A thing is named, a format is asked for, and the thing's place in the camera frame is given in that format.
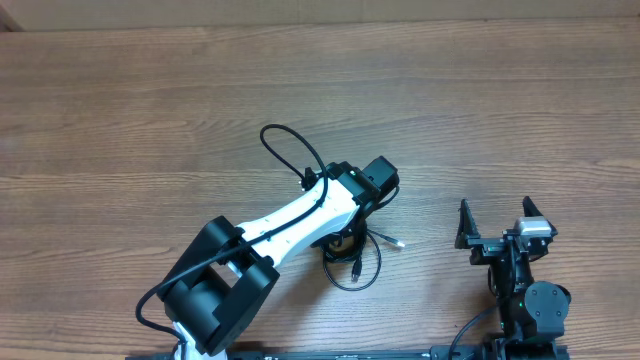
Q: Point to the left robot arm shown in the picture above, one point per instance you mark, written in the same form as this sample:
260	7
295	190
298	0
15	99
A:
219	283

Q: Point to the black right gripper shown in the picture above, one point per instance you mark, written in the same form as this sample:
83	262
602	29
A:
482	248

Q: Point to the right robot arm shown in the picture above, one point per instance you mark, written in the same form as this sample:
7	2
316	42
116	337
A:
532	313

